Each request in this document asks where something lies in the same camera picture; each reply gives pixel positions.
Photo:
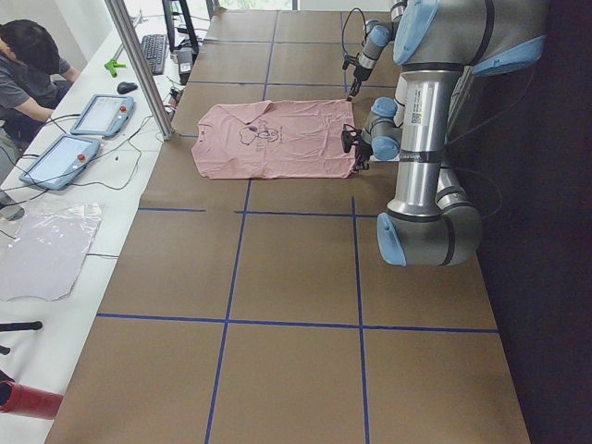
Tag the aluminium frame post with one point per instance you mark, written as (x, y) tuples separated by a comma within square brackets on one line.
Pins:
[(126, 31)]

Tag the seated person grey shirt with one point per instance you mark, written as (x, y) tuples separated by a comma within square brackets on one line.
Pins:
[(34, 80)]

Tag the red cylinder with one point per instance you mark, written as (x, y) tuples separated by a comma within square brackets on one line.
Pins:
[(28, 401)]

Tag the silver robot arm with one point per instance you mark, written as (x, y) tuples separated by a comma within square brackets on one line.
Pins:
[(430, 220), (377, 36)]

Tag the far teach pendant tablet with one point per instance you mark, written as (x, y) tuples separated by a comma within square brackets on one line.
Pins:
[(105, 115)]

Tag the pink t-shirt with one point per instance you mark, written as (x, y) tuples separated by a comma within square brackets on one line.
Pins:
[(274, 140)]

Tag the clear plastic bag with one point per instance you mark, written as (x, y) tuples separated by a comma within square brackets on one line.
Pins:
[(45, 258)]

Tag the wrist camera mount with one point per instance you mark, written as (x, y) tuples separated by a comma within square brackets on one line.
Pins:
[(350, 138), (349, 60)]

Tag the green plastic tool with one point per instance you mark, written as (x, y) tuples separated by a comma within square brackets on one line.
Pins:
[(112, 66)]

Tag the brown paper table cover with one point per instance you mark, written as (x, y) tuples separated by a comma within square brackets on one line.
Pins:
[(261, 311)]

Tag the black computer mouse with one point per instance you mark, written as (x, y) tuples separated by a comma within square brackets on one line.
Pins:
[(125, 87)]

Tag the black keyboard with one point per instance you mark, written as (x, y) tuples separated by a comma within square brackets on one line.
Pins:
[(154, 49)]

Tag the teach pendant tablet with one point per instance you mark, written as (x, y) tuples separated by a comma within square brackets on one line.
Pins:
[(105, 115), (61, 162)]

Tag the near teach pendant tablet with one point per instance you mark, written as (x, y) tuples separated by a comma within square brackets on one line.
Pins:
[(61, 162)]

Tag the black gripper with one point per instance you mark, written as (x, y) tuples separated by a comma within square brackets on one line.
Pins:
[(363, 151), (358, 77)]

